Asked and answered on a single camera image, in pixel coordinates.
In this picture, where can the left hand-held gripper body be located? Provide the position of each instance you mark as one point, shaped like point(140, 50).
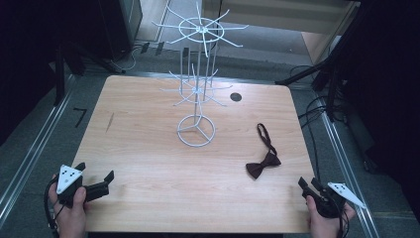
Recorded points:
point(67, 178)

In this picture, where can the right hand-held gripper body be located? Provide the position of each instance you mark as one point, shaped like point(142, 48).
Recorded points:
point(330, 205)

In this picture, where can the dark brown bow tie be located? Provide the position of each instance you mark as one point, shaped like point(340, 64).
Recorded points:
point(264, 164)

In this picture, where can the person's right hand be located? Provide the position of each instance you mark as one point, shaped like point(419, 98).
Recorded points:
point(323, 228)

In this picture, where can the person's left hand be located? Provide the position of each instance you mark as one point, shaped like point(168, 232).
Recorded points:
point(72, 221)

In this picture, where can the black metal stand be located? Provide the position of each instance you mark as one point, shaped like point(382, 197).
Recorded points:
point(330, 62)
point(60, 76)

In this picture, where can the black round table grommet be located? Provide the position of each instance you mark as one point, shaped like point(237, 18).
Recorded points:
point(235, 96)

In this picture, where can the black cabinet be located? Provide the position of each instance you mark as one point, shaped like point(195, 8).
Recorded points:
point(119, 26)

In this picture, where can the aluminium floor rail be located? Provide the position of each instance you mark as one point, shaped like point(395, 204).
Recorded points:
point(343, 165)
point(29, 155)

